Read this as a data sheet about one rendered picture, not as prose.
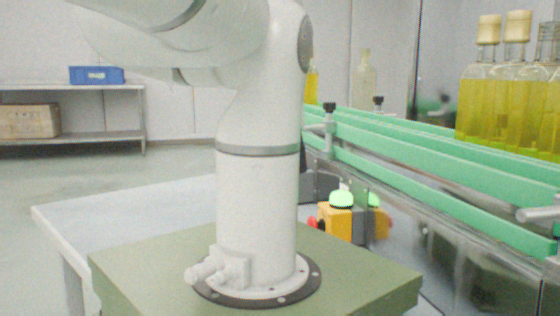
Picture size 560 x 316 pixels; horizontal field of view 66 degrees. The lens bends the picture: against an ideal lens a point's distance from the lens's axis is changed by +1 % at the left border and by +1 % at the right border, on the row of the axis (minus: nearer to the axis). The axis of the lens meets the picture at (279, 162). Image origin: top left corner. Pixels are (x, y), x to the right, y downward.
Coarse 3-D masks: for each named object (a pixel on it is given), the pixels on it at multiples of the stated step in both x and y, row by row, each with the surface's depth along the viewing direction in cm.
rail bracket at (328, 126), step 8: (328, 104) 94; (328, 112) 95; (328, 120) 95; (304, 128) 94; (312, 128) 95; (320, 128) 95; (328, 128) 95; (328, 136) 96; (328, 144) 96; (328, 152) 96; (328, 160) 96
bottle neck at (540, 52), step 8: (544, 24) 57; (552, 24) 57; (544, 32) 57; (552, 32) 57; (544, 40) 58; (552, 40) 57; (536, 48) 59; (544, 48) 58; (552, 48) 57; (536, 56) 59; (544, 56) 58; (552, 56) 57
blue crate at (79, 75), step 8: (72, 72) 506; (80, 72) 508; (88, 72) 511; (96, 72) 514; (104, 72) 516; (112, 72) 519; (120, 72) 521; (72, 80) 507; (80, 80) 510; (88, 80) 513; (96, 80) 515; (104, 80) 518; (112, 80) 521; (120, 80) 523
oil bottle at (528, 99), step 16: (528, 64) 59; (544, 64) 57; (528, 80) 59; (544, 80) 56; (512, 96) 61; (528, 96) 59; (544, 96) 57; (512, 112) 61; (528, 112) 59; (512, 128) 62; (528, 128) 59; (512, 144) 62; (528, 144) 59
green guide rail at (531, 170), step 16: (320, 112) 125; (368, 128) 96; (384, 128) 90; (416, 144) 79; (432, 144) 74; (448, 144) 70; (464, 144) 68; (480, 160) 63; (496, 160) 60; (512, 160) 57; (528, 176) 55; (544, 176) 53
